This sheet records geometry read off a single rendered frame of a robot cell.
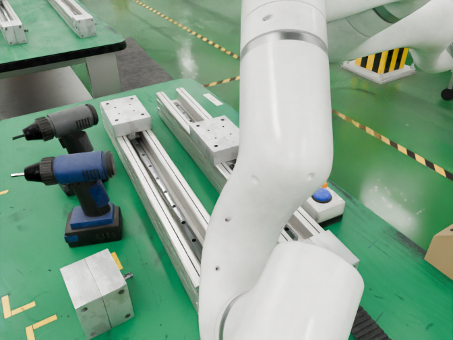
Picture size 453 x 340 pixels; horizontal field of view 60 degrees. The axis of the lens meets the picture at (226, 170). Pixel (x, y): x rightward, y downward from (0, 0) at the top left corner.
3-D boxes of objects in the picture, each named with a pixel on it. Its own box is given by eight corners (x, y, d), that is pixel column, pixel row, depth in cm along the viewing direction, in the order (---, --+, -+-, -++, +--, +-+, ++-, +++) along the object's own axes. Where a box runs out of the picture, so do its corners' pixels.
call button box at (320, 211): (342, 220, 94) (346, 200, 91) (309, 234, 91) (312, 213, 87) (321, 201, 100) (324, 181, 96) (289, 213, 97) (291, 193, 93)
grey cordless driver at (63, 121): (114, 179, 108) (98, 108, 96) (40, 210, 99) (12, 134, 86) (102, 167, 113) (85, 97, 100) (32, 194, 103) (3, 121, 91)
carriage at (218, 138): (251, 162, 104) (252, 141, 100) (214, 174, 100) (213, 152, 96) (224, 135, 116) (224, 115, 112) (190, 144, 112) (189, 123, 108)
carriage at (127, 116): (154, 136, 116) (150, 116, 112) (116, 146, 112) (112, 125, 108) (138, 114, 127) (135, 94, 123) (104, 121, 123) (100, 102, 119)
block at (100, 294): (147, 310, 75) (139, 278, 69) (87, 341, 70) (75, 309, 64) (127, 275, 82) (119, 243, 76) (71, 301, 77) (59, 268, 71)
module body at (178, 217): (244, 295, 77) (245, 266, 72) (197, 316, 74) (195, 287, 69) (133, 121, 136) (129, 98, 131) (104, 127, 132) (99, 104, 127)
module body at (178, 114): (322, 261, 84) (327, 233, 79) (283, 278, 81) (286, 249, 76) (185, 108, 142) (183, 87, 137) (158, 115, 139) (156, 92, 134)
